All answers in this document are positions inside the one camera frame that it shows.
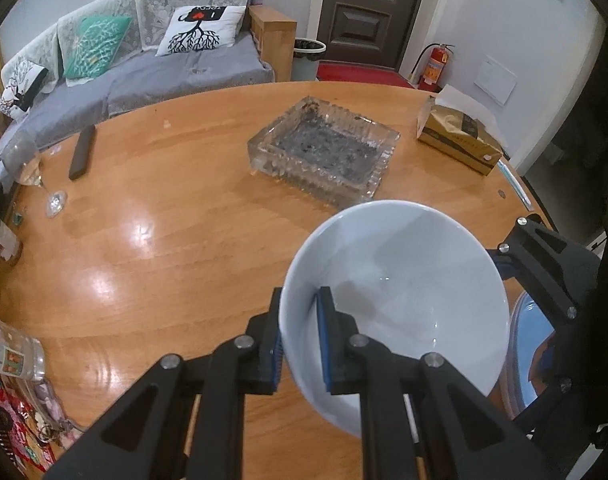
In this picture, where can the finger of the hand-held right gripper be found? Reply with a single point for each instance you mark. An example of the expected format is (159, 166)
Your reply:
(559, 405)
(544, 250)

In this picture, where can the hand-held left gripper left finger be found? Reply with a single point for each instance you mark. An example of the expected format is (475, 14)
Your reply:
(276, 355)

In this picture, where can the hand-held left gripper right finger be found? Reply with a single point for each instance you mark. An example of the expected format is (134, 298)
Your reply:
(326, 345)

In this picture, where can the blue plate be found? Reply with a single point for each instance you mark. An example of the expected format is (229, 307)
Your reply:
(529, 335)

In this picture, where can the white bowl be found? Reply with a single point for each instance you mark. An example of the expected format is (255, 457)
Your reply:
(409, 285)

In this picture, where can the gold tissue box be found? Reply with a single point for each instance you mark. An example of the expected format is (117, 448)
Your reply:
(459, 137)

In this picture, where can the glass ashtray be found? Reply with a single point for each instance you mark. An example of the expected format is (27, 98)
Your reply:
(324, 152)

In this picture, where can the red fire extinguisher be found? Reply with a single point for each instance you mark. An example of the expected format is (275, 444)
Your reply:
(434, 67)

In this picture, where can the red door mat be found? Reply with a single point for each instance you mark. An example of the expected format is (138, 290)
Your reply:
(364, 75)

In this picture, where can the red printed packet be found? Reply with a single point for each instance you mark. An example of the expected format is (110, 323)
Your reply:
(19, 425)

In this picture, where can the printed glass cup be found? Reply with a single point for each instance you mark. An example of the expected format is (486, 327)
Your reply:
(9, 355)

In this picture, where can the black remote control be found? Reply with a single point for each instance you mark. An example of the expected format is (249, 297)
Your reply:
(82, 152)

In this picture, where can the trash bin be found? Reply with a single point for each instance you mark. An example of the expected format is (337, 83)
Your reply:
(308, 60)

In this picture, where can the dark brown door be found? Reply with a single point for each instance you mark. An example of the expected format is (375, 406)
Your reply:
(374, 10)

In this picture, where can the small glass bottle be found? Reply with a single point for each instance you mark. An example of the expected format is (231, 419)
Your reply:
(1, 240)

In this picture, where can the grey sofa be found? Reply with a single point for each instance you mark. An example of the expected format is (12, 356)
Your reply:
(149, 75)

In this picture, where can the wine glass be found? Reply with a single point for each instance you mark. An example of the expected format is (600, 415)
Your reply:
(26, 165)

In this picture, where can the white tree print pillow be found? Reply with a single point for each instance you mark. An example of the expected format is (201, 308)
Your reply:
(199, 30)

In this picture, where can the teal patterned pillow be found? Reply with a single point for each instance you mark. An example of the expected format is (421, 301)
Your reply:
(94, 50)

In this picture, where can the black and white pillow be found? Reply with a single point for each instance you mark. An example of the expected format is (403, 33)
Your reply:
(21, 87)

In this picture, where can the white wall panel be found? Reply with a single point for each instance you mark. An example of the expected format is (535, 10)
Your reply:
(495, 80)

